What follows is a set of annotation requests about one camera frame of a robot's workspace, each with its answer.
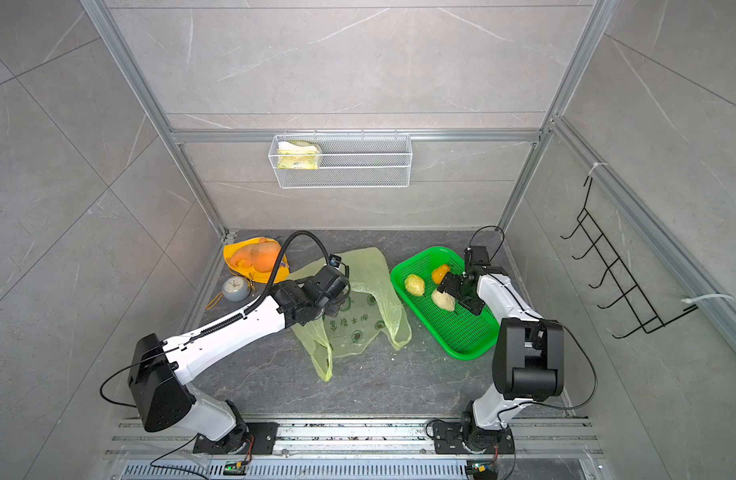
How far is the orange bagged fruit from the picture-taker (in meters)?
1.03

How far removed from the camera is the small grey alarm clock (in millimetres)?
999

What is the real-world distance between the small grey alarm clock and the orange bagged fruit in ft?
0.23

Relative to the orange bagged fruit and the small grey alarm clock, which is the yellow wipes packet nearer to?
the orange bagged fruit
